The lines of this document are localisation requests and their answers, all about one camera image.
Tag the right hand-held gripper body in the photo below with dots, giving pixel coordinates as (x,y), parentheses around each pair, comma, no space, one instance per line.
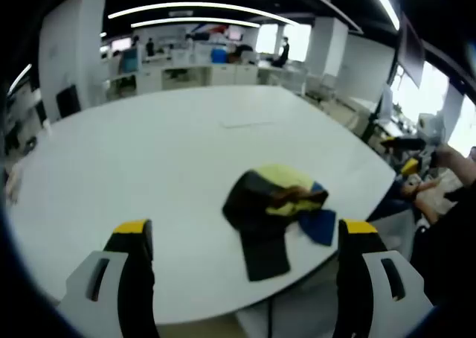
(431,127)

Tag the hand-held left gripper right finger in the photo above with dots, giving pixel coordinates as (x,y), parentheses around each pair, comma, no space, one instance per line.
(353,274)

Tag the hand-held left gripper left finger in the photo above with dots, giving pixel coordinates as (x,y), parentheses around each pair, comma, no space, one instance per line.
(137,271)

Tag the yellow blue grey garment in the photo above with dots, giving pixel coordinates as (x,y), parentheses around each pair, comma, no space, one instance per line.
(253,211)

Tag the person's right hand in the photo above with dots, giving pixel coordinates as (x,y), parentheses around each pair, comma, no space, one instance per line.
(446,155)

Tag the cream plush toy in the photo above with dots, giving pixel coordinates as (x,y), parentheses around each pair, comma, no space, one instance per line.
(435,196)

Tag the dark hanging screen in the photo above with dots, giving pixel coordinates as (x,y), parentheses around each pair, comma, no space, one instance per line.
(411,47)

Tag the white ceiling light strip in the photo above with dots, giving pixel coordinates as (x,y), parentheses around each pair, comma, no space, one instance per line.
(193,19)
(201,6)
(18,79)
(385,3)

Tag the black box unit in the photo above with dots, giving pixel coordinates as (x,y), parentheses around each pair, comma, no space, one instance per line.
(68,101)

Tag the white office desk row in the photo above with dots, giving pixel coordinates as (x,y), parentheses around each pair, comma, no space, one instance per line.
(223,75)

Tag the blue plastic bin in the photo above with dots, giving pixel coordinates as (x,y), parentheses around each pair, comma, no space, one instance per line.
(218,55)

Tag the teal panel cart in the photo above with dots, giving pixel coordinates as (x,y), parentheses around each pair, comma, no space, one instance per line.
(131,60)

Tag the white square pillar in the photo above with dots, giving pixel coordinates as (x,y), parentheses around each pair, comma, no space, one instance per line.
(70,51)

